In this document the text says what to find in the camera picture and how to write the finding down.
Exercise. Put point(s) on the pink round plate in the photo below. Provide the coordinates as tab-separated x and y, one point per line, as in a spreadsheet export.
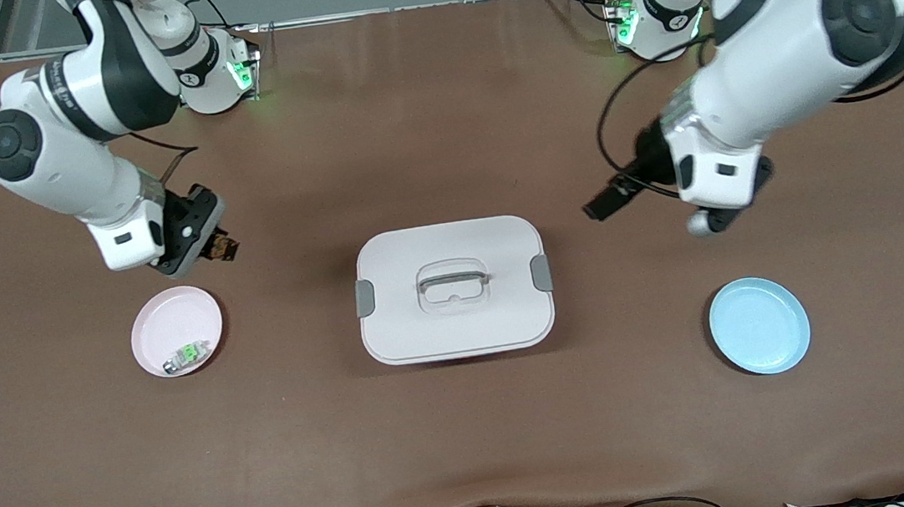
169	321

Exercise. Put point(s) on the pink box with white lid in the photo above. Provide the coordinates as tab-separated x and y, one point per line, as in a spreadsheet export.
460	328

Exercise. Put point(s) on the light blue round plate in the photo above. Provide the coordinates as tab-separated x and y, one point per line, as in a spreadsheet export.
760	326

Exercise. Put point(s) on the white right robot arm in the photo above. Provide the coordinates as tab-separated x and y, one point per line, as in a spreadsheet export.
66	176

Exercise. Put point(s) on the grey box latch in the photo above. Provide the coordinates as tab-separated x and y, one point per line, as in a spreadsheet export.
364	298
541	273

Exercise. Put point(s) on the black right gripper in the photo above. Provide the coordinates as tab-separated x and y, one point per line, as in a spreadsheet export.
218	246

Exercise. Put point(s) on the green and white switch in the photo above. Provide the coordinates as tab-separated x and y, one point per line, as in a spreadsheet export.
187	355

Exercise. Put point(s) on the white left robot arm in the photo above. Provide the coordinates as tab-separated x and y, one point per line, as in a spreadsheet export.
778	76

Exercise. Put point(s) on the orange and black switch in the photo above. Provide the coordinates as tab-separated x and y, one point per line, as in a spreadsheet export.
223	249

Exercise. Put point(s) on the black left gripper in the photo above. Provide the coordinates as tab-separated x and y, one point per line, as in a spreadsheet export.
649	157

